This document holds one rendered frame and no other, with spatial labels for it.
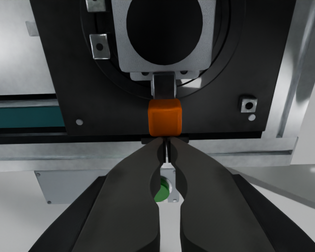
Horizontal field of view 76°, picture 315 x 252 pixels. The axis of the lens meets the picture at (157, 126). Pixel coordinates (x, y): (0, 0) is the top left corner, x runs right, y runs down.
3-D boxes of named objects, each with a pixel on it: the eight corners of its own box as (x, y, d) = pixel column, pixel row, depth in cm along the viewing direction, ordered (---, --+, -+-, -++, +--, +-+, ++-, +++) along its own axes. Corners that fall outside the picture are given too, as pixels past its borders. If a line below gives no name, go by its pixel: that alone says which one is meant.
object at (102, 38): (114, 56, 18) (110, 59, 17) (97, 57, 18) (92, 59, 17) (110, 32, 17) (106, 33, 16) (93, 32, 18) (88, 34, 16)
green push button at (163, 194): (169, 192, 31) (169, 203, 30) (143, 193, 31) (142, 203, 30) (169, 172, 29) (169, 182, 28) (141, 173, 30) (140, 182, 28)
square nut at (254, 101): (251, 109, 23) (255, 112, 22) (237, 109, 23) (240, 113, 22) (254, 95, 22) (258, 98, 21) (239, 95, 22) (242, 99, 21)
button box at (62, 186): (176, 176, 37) (179, 204, 31) (62, 178, 37) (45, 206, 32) (177, 144, 33) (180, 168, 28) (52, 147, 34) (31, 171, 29)
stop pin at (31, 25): (58, 33, 23) (40, 36, 20) (48, 34, 24) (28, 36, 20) (55, 20, 23) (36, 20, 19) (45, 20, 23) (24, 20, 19)
